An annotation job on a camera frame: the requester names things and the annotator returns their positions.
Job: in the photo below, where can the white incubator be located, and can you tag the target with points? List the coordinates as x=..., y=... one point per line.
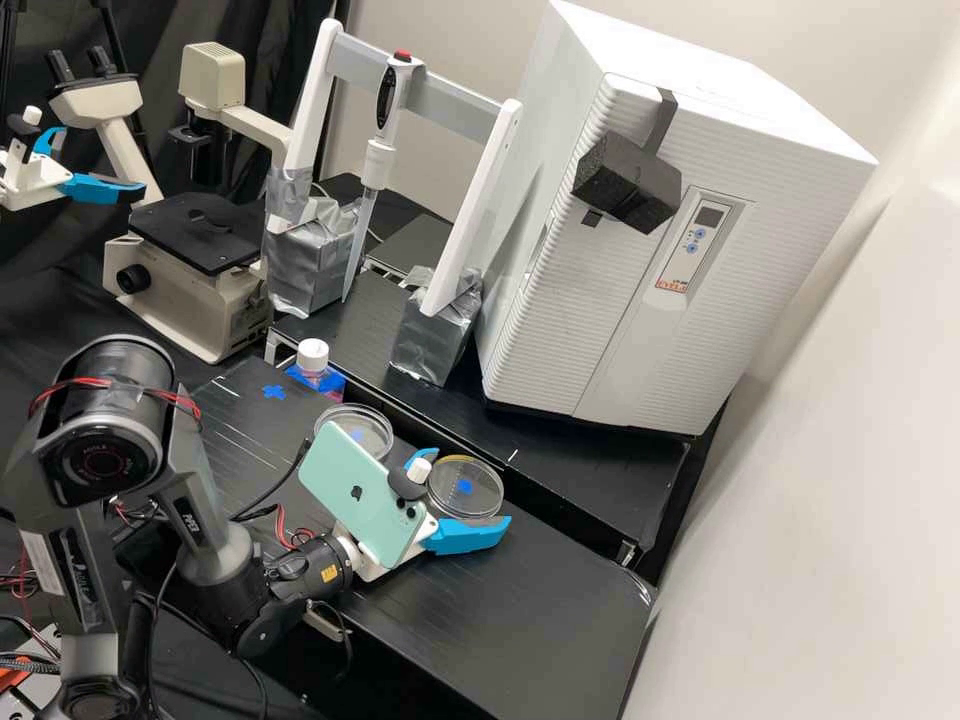
x=570, y=75

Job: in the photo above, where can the petri dish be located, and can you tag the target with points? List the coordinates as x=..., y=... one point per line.
x=367, y=431

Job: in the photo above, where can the incubator door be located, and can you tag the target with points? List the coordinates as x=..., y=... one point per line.
x=600, y=315

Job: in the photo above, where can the white pipette stand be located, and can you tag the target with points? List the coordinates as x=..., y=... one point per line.
x=480, y=202

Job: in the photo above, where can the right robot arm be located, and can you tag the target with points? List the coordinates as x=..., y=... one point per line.
x=97, y=457

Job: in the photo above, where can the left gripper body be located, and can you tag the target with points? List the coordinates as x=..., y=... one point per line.
x=34, y=184

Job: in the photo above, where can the small bottle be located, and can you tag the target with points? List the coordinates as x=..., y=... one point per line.
x=313, y=361

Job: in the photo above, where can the right wrist camera phone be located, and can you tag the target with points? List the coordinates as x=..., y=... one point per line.
x=352, y=487

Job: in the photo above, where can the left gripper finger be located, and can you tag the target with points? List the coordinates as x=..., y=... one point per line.
x=105, y=190
x=46, y=139

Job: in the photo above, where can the cream microscope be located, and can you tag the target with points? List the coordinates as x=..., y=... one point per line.
x=187, y=285

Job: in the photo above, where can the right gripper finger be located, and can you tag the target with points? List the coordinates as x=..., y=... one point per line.
x=417, y=457
x=469, y=534

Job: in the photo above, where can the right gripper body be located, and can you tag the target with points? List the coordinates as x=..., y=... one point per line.
x=379, y=571

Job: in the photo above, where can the black platform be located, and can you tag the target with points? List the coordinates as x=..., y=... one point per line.
x=465, y=630
x=555, y=457

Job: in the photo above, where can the blue bottle holder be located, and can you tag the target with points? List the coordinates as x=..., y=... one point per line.
x=334, y=388

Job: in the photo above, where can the pipette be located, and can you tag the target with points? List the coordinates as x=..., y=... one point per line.
x=381, y=150

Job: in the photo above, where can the petri dish lid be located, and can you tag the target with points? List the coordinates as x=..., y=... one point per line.
x=465, y=487

